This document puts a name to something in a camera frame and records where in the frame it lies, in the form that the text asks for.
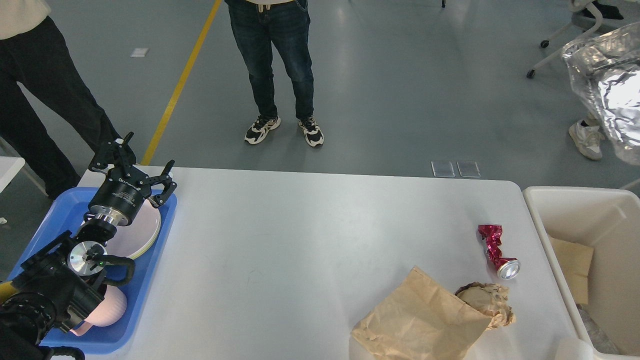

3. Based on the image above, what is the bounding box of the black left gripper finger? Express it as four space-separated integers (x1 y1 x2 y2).
88 131 138 181
138 159 178 208

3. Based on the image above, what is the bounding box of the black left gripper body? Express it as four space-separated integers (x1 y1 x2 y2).
87 173 149 227

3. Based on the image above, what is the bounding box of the pink plate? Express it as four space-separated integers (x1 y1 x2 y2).
105 199 162 259

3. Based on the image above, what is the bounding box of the pink mug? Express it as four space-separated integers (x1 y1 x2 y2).
70 285 128 337

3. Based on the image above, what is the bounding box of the aluminium foil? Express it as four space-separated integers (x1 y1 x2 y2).
561 22 640 166

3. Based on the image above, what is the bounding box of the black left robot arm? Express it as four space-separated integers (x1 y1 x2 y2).
1 133 178 360

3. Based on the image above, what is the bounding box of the green plate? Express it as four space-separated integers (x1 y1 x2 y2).
128 225 162 260

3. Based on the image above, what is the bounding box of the small white side table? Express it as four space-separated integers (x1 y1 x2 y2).
0 155 25 193

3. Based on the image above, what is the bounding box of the person in cream sweater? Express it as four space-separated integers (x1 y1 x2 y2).
0 0 119 199

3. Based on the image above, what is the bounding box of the person in blue jeans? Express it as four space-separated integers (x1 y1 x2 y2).
225 0 325 148

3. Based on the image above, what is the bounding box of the brown paper bag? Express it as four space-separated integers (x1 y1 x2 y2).
350 267 490 360

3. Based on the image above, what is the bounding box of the crumpled brown paper ball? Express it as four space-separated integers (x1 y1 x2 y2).
454 282 517 331

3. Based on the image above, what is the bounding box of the crushed red can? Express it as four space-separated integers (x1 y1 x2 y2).
477 223 521 280

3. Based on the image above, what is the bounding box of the beige plastic bin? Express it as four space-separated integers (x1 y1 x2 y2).
523 186 640 360

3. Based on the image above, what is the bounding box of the white office chair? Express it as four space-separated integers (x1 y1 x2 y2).
526 0 626 80

